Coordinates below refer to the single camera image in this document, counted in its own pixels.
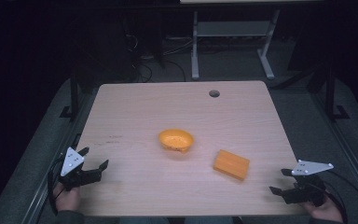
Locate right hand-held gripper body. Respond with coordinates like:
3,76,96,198
283,159,335,208

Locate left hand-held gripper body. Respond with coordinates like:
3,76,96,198
58,147,103,192

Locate person's right hand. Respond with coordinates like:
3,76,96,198
302,195,344,224

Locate person's left hand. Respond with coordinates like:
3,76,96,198
53,181,82,213

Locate orange rectangular block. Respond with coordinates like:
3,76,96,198
213,148,251,181

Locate black metal stand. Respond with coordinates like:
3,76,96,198
324,61,351,122
59,65,80,121

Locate orange bowl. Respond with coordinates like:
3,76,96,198
158,128,195,153

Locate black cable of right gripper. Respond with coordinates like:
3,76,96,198
321,169,358,224

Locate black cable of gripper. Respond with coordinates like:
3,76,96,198
321,169,358,224
47,158,65,217

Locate aluminium rail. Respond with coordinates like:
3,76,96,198
21,90,101,224
310,91,358,207

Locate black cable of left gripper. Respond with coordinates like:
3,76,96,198
47,158,65,217

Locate black floor cables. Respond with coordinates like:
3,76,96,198
122,29,188,83

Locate white metal table frame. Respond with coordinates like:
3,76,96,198
190,8,282,81

